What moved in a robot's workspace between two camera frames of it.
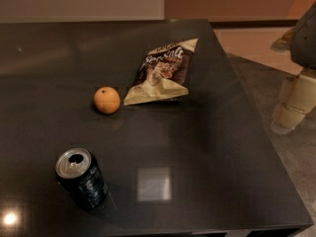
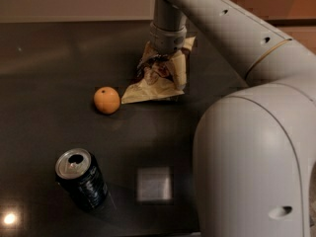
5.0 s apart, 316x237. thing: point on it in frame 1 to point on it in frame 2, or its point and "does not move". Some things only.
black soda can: [78, 173] does not move
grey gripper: [304, 39] to [167, 40]
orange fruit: [107, 100] does not move
